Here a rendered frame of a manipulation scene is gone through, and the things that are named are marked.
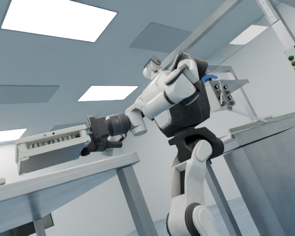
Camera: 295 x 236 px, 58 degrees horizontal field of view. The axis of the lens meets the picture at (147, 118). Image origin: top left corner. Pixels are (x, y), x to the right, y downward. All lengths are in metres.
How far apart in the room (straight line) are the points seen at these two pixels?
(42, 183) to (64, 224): 6.00
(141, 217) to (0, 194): 0.38
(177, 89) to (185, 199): 0.47
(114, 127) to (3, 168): 5.57
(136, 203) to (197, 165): 0.50
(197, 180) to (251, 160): 1.04
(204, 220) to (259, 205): 1.18
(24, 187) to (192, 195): 0.73
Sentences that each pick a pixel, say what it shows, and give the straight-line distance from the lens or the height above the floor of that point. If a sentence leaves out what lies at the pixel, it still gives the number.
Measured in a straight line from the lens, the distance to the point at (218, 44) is 2.02.
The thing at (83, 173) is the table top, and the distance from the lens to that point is 0.74.
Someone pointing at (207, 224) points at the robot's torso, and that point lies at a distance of 1.14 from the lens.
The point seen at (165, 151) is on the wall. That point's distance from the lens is 6.85.
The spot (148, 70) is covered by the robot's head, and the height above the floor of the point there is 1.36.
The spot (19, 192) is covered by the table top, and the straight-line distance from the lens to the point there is 0.68.
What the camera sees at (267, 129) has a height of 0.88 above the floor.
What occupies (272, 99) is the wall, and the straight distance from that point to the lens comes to 5.38.
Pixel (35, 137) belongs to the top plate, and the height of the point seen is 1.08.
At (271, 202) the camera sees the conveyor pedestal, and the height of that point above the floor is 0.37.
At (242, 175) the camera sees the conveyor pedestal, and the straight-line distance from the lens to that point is 2.26.
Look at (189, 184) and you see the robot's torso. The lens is 1.20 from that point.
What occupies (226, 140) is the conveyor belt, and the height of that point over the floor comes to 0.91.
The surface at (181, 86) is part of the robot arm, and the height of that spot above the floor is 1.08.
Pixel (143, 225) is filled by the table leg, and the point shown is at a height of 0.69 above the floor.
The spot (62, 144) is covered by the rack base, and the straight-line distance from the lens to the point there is 0.99.
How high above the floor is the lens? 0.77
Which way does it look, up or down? 15 degrees up
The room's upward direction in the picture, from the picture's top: 22 degrees counter-clockwise
